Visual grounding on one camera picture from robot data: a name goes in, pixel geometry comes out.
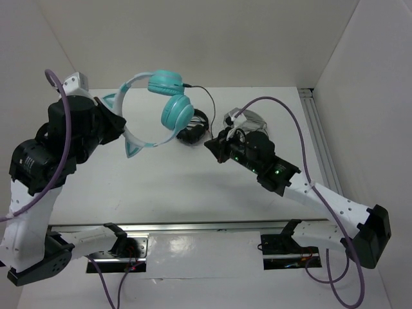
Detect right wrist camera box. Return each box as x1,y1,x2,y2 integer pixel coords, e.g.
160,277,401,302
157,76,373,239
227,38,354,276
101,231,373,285
224,108,247,141

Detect teal cat-ear headphones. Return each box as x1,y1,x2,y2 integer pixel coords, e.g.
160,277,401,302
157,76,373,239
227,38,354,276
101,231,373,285
102,70,194,158

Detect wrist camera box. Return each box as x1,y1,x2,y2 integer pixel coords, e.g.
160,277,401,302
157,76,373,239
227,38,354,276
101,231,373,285
63,71,89,97
224,108,247,141

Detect thin black audio cable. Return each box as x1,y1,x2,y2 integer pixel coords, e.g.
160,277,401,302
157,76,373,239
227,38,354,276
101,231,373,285
183,82,217,136

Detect black wired headphones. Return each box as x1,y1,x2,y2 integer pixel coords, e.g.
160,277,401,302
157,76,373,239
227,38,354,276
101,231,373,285
176,109,209,145

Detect aluminium table edge rail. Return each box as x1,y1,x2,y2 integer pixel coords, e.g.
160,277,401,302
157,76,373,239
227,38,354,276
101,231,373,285
48,218,329,234

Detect aluminium side rail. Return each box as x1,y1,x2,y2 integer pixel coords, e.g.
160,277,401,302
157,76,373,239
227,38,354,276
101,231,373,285
297,88,344,195

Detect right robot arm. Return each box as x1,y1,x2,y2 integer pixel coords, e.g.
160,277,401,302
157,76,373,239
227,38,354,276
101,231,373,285
204,129,391,269

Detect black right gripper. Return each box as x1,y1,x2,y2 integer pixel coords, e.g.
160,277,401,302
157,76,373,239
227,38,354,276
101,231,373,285
204,126,261,174

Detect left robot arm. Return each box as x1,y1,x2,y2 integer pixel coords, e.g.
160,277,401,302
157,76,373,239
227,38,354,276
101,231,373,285
1,95,142,286

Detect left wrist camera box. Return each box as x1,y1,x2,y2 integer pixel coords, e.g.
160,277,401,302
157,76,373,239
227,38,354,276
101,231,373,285
63,71,89,97

